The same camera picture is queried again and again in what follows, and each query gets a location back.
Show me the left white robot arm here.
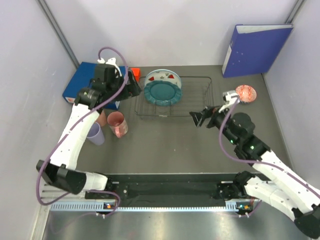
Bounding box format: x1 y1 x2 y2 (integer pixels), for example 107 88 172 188
36 59 142 199

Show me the blue and orange patterned bowl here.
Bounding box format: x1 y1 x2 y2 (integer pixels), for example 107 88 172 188
235 84 257 104

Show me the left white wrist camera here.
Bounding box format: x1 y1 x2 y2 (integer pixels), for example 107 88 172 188
97 57 123 77

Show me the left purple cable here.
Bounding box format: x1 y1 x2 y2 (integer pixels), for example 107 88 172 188
36 46 130 218

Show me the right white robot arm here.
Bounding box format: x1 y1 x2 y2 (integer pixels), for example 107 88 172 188
189 106 320 239

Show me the blue binder lying flat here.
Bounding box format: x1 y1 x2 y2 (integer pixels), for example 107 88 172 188
62 62 125 110

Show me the pink plastic cup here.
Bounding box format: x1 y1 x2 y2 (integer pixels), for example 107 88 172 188
95 110 108 128

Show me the black wire dish rack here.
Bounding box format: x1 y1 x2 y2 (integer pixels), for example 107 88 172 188
134 76 214 118

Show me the white plate with red fruit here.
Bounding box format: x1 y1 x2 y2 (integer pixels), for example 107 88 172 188
144 69 182 89

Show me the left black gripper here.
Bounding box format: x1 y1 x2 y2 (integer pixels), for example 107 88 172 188
106 69 141 103

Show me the teal scalloped plate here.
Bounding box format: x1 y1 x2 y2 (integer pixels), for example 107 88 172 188
143 80 183 107

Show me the white slotted cable duct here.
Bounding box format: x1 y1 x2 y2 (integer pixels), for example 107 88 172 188
50 201 249 213

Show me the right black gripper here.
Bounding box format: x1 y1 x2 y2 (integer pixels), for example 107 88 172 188
189 103 238 145

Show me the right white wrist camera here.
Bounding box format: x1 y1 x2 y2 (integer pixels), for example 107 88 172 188
218 90 240 113

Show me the small red cube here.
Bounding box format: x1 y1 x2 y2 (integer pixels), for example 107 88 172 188
131 67 141 82

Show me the purple binder standing upright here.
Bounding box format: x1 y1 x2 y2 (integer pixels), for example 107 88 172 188
222 24 294 78

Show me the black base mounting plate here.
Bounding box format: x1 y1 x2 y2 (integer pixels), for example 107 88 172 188
84 181 253 201

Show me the pink patterned mug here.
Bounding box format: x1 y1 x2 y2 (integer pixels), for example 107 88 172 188
107 111 128 138

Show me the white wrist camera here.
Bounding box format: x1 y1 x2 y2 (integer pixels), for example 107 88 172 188
97 57 123 77
218 90 240 113

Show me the lilac plastic cup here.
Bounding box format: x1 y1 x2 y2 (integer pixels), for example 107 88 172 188
86 122 105 146

